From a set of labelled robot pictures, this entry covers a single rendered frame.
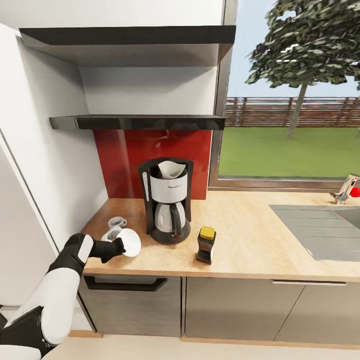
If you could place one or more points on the fixed window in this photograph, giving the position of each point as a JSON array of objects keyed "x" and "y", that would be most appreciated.
[{"x": 289, "y": 90}]

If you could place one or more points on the coffee cup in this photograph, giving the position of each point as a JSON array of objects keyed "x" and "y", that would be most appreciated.
[{"x": 117, "y": 222}]

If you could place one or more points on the bottle of coffee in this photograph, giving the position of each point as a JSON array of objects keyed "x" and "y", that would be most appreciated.
[{"x": 206, "y": 239}]

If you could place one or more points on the paper coffee filter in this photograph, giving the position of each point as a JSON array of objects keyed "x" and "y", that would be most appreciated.
[{"x": 171, "y": 170}]

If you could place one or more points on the saucer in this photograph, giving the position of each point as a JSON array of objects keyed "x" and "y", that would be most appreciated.
[{"x": 131, "y": 241}]

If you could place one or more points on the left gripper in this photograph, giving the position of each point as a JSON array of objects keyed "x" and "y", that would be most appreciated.
[{"x": 111, "y": 249}]

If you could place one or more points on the dishwasher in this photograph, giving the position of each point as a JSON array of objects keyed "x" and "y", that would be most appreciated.
[{"x": 133, "y": 304}]

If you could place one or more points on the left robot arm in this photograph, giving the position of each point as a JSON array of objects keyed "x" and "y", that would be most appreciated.
[{"x": 45, "y": 319}]

